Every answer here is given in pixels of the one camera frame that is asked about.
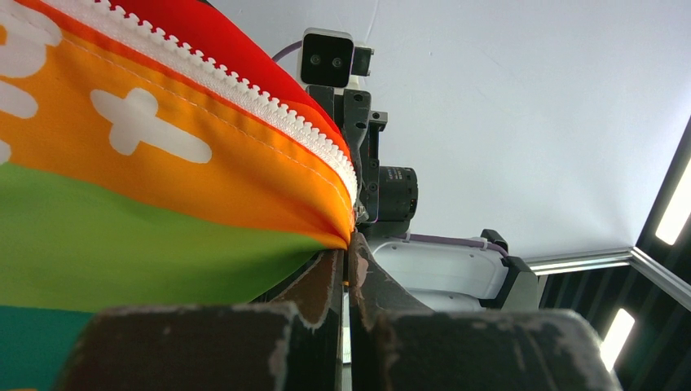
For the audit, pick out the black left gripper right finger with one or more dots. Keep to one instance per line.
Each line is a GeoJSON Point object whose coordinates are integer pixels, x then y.
{"type": "Point", "coordinates": [398, 343]}

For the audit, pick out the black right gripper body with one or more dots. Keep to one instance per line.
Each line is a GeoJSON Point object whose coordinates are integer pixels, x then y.
{"type": "Point", "coordinates": [388, 195]}

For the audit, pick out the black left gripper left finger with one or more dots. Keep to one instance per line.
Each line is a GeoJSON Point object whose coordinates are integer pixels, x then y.
{"type": "Point", "coordinates": [292, 342]}

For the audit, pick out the rainbow and white kids jacket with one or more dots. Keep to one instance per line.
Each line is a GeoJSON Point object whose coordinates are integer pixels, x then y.
{"type": "Point", "coordinates": [151, 154]}

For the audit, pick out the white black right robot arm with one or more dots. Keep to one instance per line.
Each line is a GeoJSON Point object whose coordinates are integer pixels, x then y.
{"type": "Point", "coordinates": [443, 273]}

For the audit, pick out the corner aluminium wall profile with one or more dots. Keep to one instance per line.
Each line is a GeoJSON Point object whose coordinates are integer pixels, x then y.
{"type": "Point", "coordinates": [659, 275]}

